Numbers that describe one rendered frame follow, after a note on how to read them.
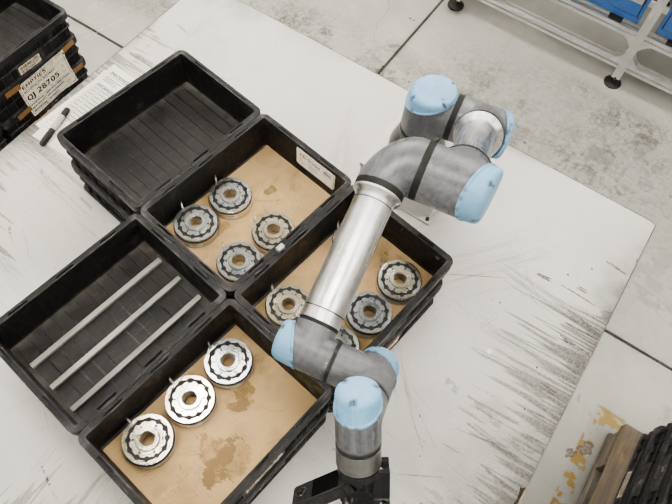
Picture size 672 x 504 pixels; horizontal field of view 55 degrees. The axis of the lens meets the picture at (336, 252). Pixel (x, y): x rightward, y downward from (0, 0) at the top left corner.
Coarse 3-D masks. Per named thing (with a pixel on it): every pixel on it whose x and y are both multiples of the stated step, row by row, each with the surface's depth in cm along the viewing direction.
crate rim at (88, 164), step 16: (160, 64) 164; (144, 80) 162; (112, 96) 158; (240, 96) 161; (96, 112) 156; (256, 112) 158; (64, 128) 153; (240, 128) 156; (64, 144) 151; (80, 160) 149; (192, 160) 151; (96, 176) 149; (176, 176) 148
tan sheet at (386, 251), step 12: (384, 240) 155; (324, 252) 152; (384, 252) 153; (396, 252) 154; (300, 264) 151; (312, 264) 151; (372, 264) 152; (288, 276) 149; (300, 276) 149; (312, 276) 149; (372, 276) 150; (360, 288) 149; (372, 288) 149; (264, 300) 146; (264, 312) 144; (396, 312) 146; (360, 348) 142
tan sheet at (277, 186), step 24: (240, 168) 162; (264, 168) 163; (288, 168) 163; (264, 192) 159; (288, 192) 160; (312, 192) 160; (288, 216) 157; (216, 240) 152; (240, 240) 153; (240, 264) 150
